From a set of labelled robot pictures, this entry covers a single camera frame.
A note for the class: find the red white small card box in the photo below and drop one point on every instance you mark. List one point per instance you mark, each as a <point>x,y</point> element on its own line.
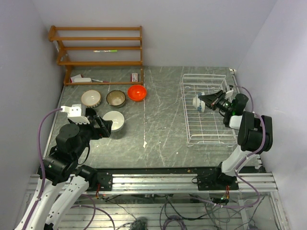
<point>134,77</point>

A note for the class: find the pink pen on shelf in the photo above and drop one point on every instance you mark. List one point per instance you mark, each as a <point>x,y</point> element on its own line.
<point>101,81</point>

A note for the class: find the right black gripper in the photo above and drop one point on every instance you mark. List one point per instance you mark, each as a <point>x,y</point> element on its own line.
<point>211,99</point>

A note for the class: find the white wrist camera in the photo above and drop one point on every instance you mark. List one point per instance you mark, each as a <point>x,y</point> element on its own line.
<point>76,114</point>
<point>229,91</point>

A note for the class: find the green white marker pen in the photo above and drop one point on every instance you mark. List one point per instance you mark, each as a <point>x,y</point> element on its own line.
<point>105,51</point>

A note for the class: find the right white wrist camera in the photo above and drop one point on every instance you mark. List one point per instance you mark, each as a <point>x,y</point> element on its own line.
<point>229,91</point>

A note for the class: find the white wire dish rack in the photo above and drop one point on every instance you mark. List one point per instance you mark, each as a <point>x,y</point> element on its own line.
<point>205,128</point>

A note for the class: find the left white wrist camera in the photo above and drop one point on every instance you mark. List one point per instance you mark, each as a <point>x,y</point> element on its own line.
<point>76,114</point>

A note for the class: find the plain white bowl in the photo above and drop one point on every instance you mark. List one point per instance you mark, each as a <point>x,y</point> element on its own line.
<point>117,118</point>

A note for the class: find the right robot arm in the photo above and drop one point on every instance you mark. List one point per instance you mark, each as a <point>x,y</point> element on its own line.
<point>255,136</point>

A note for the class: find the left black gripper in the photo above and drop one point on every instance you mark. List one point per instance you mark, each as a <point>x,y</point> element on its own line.
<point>98,132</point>

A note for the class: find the orange plastic bowl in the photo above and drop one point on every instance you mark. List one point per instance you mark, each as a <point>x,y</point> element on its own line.
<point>137,93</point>

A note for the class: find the brown ceramic bowl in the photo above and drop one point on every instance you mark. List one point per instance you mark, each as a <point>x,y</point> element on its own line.
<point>116,98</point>

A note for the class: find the blue white porcelain bowl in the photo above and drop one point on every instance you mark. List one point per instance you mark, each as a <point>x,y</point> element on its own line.
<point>198,103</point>

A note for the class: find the cream patterned bowl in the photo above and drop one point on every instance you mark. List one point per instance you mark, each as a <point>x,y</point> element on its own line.
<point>91,98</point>

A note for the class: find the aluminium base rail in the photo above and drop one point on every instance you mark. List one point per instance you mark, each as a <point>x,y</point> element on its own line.
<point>180,180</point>

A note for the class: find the white box on shelf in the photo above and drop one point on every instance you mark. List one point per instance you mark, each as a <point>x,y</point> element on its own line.
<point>80,79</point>

